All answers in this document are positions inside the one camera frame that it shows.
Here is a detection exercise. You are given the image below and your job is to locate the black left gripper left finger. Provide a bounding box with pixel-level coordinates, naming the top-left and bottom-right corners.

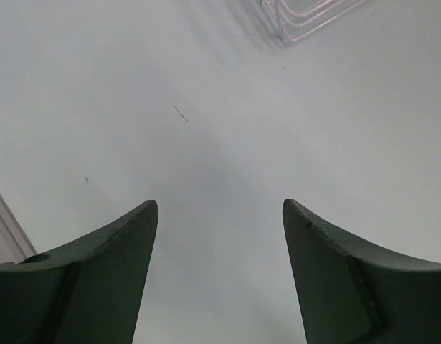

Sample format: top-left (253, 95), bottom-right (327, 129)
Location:
top-left (0, 200), bottom-right (158, 343)

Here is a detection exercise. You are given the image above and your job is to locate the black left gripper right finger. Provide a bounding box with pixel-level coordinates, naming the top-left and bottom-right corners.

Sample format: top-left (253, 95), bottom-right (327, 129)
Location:
top-left (283, 199), bottom-right (441, 343)

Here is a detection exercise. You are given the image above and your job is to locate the clear wire dish rack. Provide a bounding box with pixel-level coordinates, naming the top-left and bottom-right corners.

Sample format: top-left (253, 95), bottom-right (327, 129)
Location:
top-left (258, 0), bottom-right (366, 43)

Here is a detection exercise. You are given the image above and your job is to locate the aluminium frame rail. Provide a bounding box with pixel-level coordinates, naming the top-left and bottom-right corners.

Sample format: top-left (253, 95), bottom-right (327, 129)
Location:
top-left (0, 194), bottom-right (37, 263)

